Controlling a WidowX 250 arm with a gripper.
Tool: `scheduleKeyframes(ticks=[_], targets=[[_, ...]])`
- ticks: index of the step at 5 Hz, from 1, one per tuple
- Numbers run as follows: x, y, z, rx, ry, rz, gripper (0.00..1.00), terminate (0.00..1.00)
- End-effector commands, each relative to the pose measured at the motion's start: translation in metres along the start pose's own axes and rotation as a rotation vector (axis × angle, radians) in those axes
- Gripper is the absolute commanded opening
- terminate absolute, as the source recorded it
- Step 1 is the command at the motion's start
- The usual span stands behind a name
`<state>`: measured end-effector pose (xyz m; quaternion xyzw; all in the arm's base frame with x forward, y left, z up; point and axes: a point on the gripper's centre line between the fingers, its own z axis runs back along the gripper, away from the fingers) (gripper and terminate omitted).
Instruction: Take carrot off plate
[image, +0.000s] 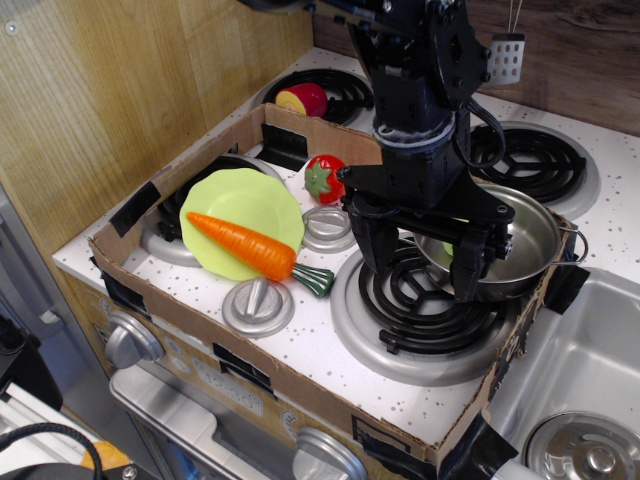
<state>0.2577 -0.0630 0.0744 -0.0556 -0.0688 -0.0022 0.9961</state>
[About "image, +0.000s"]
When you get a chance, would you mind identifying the hanging metal spatula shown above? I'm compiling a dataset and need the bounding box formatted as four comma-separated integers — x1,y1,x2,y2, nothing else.
486,1,526,87

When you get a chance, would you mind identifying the silver middle stove knob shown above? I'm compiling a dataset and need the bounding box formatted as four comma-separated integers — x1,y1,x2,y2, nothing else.
302,205,356,253

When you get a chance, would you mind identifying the brown cardboard fence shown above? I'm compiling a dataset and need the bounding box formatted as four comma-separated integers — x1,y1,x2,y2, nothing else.
89,105,584,466

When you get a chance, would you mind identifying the back left black burner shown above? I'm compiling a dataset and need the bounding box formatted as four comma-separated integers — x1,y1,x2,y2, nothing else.
253,68,374,129

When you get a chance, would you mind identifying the silver sink basin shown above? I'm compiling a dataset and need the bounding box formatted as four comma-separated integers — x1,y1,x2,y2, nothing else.
489,269,639,479

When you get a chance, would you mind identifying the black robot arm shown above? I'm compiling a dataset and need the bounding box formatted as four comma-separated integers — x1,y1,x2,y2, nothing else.
252,1,515,302

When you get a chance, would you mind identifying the black device left edge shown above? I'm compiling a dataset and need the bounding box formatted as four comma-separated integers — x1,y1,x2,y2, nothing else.
1,316,63,411

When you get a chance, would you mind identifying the back right black burner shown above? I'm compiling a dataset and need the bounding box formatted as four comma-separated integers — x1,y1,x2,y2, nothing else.
473,121,601,220

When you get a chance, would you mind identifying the red toy strawberry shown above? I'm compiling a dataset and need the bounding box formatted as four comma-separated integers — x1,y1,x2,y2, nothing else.
305,154,345,204

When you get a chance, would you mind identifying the silver stove knob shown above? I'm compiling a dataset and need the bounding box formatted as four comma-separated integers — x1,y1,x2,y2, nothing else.
222,278,295,338
302,205,356,253

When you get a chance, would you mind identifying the left silver oven dial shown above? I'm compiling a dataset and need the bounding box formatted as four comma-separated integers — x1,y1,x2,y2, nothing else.
105,311,165,369

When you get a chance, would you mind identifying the right silver oven dial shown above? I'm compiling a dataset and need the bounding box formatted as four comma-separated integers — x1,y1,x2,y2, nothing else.
292,427,368,480

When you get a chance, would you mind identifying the oven clock display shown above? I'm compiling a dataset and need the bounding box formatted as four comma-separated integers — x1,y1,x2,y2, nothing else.
190,357,264,417

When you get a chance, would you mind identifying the silver oven dial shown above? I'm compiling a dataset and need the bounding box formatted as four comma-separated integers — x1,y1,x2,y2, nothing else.
105,311,165,369
292,427,368,480

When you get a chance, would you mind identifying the front right black burner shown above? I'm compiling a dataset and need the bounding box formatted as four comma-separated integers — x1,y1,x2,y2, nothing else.
330,239,521,387

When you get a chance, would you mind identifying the orange toy carrot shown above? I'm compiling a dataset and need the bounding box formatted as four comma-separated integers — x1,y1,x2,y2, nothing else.
186,212,335,298

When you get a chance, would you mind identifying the red yellow toy fruit half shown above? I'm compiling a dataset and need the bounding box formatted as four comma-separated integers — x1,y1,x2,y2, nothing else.
275,82,328,117

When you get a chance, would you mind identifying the orange object bottom left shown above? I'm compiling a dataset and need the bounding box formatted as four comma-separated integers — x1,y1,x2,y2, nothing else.
79,440,131,470

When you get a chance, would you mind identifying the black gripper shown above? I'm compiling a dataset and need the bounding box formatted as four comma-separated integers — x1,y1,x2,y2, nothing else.
337,127,515,303

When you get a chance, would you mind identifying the black cable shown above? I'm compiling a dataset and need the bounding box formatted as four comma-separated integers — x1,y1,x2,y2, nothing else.
0,422,104,480

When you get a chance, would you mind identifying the stainless steel pan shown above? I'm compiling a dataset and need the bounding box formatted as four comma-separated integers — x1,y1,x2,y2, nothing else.
414,183,589,302

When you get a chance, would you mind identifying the light green plastic plate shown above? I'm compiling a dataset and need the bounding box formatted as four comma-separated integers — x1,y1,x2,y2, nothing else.
180,168,305,281

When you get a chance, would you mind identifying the silver oven door handle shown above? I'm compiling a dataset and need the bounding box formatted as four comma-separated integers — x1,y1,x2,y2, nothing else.
110,366,320,479

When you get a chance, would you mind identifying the silver sink drain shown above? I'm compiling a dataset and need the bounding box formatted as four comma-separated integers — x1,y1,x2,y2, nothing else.
522,412,639,479

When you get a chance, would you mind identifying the front left black burner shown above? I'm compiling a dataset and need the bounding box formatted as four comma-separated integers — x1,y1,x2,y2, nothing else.
141,153,283,267

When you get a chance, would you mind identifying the black burner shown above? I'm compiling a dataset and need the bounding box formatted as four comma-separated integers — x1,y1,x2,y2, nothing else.
473,121,601,220
141,153,283,267
330,239,521,387
253,68,374,129

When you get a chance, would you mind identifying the silver front stove knob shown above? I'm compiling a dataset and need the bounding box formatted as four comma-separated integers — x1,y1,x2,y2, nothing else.
222,278,295,338

